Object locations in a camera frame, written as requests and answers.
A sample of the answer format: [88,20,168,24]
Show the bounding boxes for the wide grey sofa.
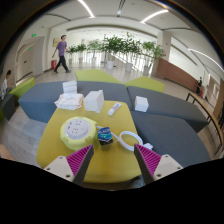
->
[129,110,212,168]

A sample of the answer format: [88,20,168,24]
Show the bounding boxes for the person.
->
[0,69,13,101]
[195,76,203,97]
[51,34,72,74]

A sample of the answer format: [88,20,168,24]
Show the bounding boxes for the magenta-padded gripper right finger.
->
[133,143,184,185]

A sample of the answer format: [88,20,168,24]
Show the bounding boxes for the grey sofa with small box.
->
[126,85,209,134]

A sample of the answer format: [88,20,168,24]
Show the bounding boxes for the row of potted plants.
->
[66,32,166,77]

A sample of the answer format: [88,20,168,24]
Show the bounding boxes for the white wet wipes packet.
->
[54,92,85,111]

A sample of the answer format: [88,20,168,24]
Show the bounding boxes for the dark charger block blue label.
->
[97,126,114,146]

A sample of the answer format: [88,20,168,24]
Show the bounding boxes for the ceiling strip lights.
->
[77,0,219,63]

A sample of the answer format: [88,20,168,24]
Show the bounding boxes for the white cube tissue box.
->
[83,89,105,114]

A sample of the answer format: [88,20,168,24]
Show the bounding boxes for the round yellow-green power strip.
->
[59,115,99,152]

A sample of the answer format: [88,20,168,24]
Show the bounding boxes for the small white box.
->
[133,95,150,113]

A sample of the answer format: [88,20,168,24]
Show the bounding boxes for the black metal railing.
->
[185,92,224,154]

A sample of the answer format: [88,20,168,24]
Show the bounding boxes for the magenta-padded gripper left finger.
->
[43,143,96,187]

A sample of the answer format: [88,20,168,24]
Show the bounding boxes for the green sofa beside wall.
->
[8,77,36,99]

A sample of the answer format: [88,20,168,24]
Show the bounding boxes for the white coiled cable with plug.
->
[96,125,154,153]

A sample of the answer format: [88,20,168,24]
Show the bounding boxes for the white tube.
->
[107,102,123,117]

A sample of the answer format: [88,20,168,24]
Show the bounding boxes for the dark grey ottoman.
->
[0,93,17,121]

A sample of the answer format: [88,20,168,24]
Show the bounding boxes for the stack of white boxes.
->
[62,80,78,95]

